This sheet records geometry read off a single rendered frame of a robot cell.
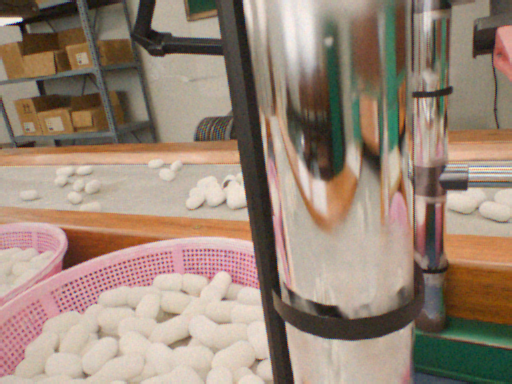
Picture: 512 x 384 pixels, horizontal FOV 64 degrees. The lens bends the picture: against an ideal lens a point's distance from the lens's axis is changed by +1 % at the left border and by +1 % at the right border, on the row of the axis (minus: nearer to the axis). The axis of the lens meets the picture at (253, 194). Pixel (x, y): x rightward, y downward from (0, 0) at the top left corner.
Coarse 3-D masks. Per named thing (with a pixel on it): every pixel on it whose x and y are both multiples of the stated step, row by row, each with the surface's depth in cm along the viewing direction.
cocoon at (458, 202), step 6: (450, 198) 46; (456, 198) 46; (462, 198) 45; (468, 198) 45; (450, 204) 46; (456, 204) 45; (462, 204) 45; (468, 204) 45; (474, 204) 45; (456, 210) 46; (462, 210) 45; (468, 210) 45
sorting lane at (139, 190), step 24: (0, 168) 110; (24, 168) 106; (48, 168) 101; (96, 168) 94; (120, 168) 91; (144, 168) 88; (168, 168) 85; (192, 168) 82; (216, 168) 79; (240, 168) 77; (0, 192) 85; (48, 192) 79; (96, 192) 75; (120, 192) 73; (144, 192) 71; (168, 192) 69; (456, 192) 52; (192, 216) 56; (216, 216) 55; (240, 216) 54; (456, 216) 45; (480, 216) 45
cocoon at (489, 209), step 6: (486, 204) 43; (492, 204) 43; (498, 204) 43; (480, 210) 44; (486, 210) 43; (492, 210) 43; (498, 210) 42; (504, 210) 42; (510, 210) 42; (486, 216) 43; (492, 216) 43; (498, 216) 42; (504, 216) 42; (510, 216) 42
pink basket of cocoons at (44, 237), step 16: (16, 224) 54; (32, 224) 53; (48, 224) 52; (0, 240) 55; (16, 240) 54; (32, 240) 54; (48, 240) 52; (64, 240) 46; (48, 272) 41; (16, 288) 37; (0, 304) 36; (32, 304) 40; (32, 336) 41
